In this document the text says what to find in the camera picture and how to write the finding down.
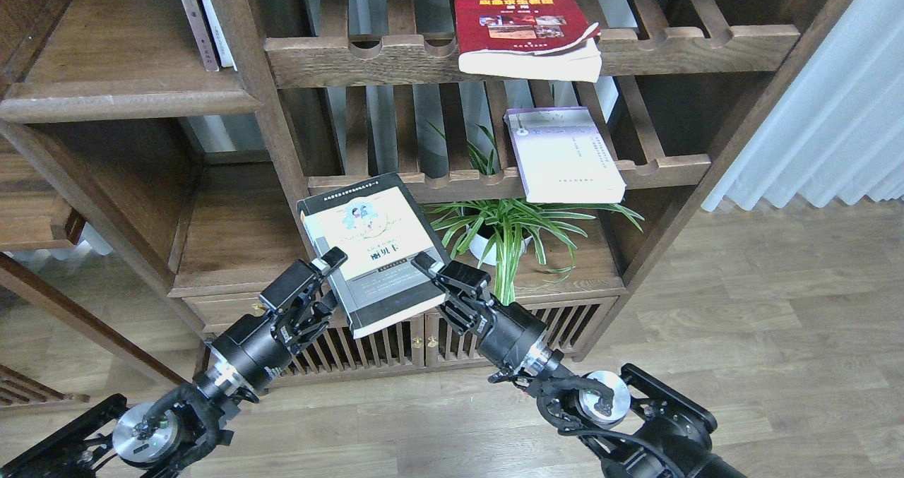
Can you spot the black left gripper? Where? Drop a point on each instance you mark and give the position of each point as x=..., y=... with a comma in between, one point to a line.
x=257, y=349

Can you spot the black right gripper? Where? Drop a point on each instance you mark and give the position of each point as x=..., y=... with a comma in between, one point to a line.
x=510, y=337

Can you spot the black yellow-green cover book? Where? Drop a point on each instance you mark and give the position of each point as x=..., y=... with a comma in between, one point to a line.
x=380, y=228

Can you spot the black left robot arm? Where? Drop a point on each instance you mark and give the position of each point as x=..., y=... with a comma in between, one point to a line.
x=166, y=436

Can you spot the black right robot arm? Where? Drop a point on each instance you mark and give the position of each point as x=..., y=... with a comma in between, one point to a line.
x=635, y=424

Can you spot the white plant pot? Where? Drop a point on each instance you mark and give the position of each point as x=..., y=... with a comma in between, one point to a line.
x=489, y=246

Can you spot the green spider plant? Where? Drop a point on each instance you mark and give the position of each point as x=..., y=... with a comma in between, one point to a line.
x=458, y=222

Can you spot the pale lavender cover book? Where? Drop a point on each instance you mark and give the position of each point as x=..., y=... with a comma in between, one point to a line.
x=562, y=157

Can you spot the dark wooden bookshelf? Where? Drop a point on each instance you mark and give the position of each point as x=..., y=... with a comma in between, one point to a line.
x=193, y=175

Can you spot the white spine upright book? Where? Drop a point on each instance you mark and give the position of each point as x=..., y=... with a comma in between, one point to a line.
x=223, y=50

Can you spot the red cover book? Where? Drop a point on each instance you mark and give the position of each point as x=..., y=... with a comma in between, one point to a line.
x=527, y=39

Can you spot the white pleated curtain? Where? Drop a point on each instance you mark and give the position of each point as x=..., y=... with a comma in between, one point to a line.
x=837, y=131

